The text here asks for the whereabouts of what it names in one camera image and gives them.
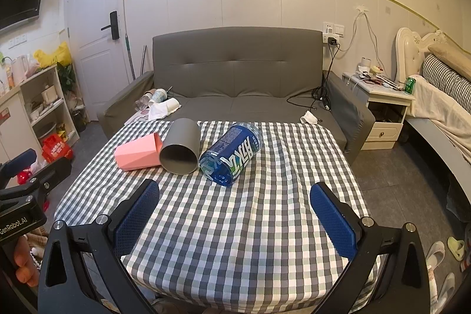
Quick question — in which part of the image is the white open shelf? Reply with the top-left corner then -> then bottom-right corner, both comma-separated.
20,64 -> 79,153

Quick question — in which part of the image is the checked pillow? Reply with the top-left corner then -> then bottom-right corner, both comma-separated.
421,54 -> 471,110

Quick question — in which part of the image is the pink kettle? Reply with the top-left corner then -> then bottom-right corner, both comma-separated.
11,56 -> 30,84

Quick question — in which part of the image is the pink cup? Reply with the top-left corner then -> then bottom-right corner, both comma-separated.
114,132 -> 165,172

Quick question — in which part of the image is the white wall socket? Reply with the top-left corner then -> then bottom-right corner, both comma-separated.
323,21 -> 345,42

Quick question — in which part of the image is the white cloth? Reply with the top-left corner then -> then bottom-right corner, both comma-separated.
145,102 -> 177,121

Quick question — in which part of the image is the cream bed headboard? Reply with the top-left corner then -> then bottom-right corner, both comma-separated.
395,28 -> 447,87

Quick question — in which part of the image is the red plastic bag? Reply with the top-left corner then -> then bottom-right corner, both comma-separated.
42,133 -> 73,164

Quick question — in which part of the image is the green plant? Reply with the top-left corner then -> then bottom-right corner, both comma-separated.
57,62 -> 78,94

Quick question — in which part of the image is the mop handle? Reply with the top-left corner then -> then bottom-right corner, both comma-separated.
123,34 -> 135,84

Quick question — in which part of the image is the yellow plastic bag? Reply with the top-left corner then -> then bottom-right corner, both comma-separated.
34,42 -> 72,70

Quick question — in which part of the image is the yellow-green slipper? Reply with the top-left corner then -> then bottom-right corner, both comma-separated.
447,237 -> 466,261

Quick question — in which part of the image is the paper cup with lid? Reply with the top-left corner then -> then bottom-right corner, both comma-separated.
149,88 -> 167,105

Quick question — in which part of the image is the blue plastic bottle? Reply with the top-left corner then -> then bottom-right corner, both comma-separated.
199,122 -> 263,187

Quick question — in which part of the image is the grey checked tablecloth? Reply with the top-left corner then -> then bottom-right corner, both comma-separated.
54,120 -> 379,311

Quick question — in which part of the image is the black door lock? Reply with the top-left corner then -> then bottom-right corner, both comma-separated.
101,10 -> 120,40

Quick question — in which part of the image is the grey sofa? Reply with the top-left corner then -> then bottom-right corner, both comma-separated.
97,26 -> 376,167

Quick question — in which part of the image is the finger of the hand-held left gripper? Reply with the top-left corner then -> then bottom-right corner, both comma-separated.
0,148 -> 38,183
20,157 -> 73,204

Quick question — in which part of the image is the grey cup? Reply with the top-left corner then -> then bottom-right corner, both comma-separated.
159,118 -> 201,175

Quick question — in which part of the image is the white paper cup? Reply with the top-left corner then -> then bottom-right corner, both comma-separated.
162,98 -> 182,114

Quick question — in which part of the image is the person's left hand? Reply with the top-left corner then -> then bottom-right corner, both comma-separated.
14,235 -> 40,287

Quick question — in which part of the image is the white cable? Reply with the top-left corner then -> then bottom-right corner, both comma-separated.
346,7 -> 384,79

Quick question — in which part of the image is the grey bed frame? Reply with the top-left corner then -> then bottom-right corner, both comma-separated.
405,115 -> 471,222

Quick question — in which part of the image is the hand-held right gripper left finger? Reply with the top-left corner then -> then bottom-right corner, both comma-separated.
38,179 -> 160,314

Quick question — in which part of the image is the white slipper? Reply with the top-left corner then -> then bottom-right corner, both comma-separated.
425,241 -> 446,268
436,273 -> 457,314

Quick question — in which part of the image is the black cable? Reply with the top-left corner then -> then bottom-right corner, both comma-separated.
287,42 -> 341,111

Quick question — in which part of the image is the bed with white headboard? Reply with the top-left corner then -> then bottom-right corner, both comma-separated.
407,75 -> 471,162

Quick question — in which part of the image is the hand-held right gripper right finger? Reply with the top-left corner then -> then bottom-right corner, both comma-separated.
310,182 -> 438,314

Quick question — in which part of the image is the white nightstand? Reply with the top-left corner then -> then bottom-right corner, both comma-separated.
342,71 -> 416,151

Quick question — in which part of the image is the beige pillow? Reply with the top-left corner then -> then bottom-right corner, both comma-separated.
427,41 -> 471,81

